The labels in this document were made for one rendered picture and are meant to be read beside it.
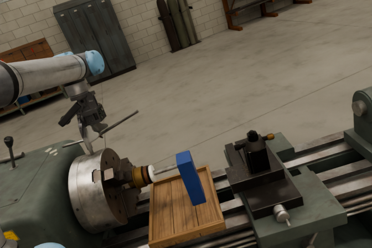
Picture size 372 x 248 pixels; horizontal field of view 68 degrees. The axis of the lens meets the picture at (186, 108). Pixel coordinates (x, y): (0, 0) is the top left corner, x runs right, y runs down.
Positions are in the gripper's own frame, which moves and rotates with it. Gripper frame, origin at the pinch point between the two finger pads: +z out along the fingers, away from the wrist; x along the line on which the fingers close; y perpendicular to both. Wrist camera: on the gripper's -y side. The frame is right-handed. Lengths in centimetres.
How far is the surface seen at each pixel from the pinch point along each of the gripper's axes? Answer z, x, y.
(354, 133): 34, 14, 103
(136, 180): 18.4, -1.6, 10.3
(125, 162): 15.2, 11.3, 4.2
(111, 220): 25.7, -12.6, -0.2
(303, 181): 37, -5, 72
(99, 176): 9.3, -8.9, 0.9
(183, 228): 41.2, -7.0, 22.3
